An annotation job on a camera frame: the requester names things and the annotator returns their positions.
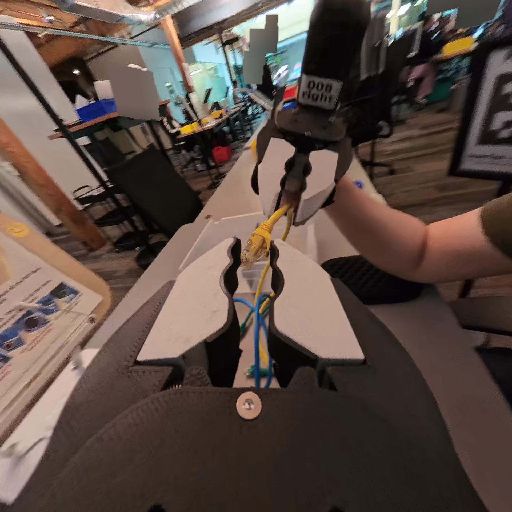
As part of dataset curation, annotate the wooden display board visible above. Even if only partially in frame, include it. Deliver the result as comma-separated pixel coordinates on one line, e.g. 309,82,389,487
0,212,113,441

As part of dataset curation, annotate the person's right forearm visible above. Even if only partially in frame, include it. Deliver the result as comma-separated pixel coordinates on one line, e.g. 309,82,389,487
326,176,486,285

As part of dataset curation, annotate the clear plastic bin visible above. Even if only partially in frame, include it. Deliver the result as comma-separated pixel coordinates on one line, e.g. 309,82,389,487
179,211,322,294

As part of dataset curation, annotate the green ethernet cable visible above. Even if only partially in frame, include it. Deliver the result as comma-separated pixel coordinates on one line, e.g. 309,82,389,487
239,308,273,380

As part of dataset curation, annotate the yellow ethernet cable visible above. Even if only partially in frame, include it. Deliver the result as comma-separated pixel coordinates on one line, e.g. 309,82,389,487
240,202,295,369

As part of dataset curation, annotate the blue storage bin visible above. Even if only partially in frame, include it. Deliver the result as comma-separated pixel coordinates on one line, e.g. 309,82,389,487
76,98,118,123

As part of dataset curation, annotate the black mesh pad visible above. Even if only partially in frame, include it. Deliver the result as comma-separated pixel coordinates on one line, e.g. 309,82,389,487
320,255,425,305

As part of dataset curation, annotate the printed instruction sheet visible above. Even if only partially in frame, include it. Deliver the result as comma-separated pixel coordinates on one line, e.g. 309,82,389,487
0,236,104,418

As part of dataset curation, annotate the blue ethernet cable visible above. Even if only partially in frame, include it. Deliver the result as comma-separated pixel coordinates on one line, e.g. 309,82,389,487
233,295,274,389

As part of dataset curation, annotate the framed marker sign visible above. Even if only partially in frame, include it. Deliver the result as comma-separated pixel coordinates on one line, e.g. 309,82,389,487
448,40,512,181

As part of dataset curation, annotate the black metal cart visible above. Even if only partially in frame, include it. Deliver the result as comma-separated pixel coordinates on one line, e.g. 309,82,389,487
72,182,158,258

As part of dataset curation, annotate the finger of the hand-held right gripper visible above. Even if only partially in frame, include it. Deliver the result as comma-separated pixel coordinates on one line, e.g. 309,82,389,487
256,138,298,219
291,150,339,227

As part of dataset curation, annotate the white stand base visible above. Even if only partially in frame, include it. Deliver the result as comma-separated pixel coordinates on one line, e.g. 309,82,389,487
0,347,101,505

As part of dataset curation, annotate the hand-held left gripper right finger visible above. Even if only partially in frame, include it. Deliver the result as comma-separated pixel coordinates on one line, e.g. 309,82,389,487
267,239,365,362

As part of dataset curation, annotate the black partition panel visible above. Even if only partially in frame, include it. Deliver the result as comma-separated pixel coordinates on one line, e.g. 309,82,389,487
106,146,205,241

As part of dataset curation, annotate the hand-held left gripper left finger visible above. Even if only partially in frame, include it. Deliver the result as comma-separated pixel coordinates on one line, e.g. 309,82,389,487
137,237,241,362

